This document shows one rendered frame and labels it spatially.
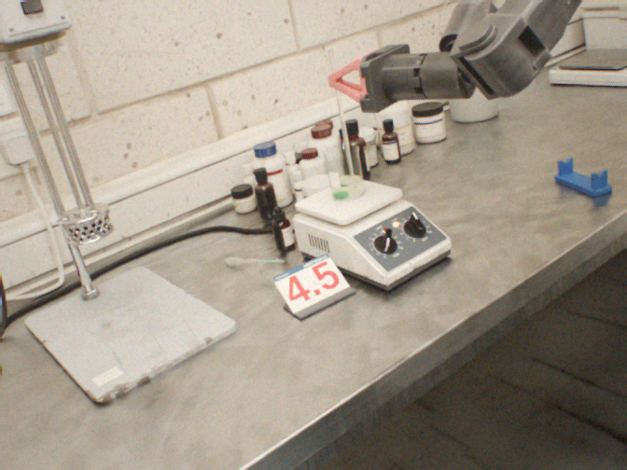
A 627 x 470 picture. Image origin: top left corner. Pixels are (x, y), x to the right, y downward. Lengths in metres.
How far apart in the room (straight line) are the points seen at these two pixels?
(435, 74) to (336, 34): 0.69
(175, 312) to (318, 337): 0.22
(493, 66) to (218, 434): 0.49
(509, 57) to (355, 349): 0.37
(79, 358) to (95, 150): 0.44
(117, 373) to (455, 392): 1.11
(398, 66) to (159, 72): 0.55
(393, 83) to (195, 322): 0.40
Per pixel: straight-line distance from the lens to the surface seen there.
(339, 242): 0.95
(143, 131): 1.29
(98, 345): 0.96
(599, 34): 2.03
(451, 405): 1.78
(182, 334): 0.92
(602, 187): 1.15
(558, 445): 1.67
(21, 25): 0.82
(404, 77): 0.87
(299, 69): 1.46
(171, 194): 1.28
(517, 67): 0.81
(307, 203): 1.02
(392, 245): 0.93
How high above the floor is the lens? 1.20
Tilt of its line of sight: 24 degrees down
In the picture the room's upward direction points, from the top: 11 degrees counter-clockwise
